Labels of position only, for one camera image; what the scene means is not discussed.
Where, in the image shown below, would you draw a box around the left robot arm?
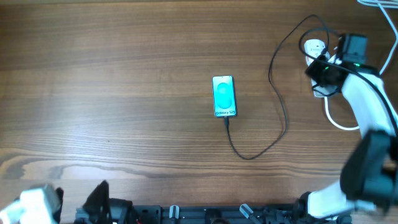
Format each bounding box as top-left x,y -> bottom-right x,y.
73,180 -> 141,224

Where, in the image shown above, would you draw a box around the white USB charger plug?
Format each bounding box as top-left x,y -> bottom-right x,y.
305,50 -> 330,66

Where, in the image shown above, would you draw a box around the black USB charging cable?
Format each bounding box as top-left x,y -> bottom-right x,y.
223,14 -> 331,161

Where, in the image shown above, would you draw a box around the white power strip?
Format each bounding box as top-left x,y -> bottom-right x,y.
304,39 -> 336,98

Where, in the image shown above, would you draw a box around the turquoise screen smartphone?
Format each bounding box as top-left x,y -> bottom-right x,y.
212,75 -> 237,118

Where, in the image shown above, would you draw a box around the white power strip cord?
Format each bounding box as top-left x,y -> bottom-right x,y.
323,0 -> 398,131

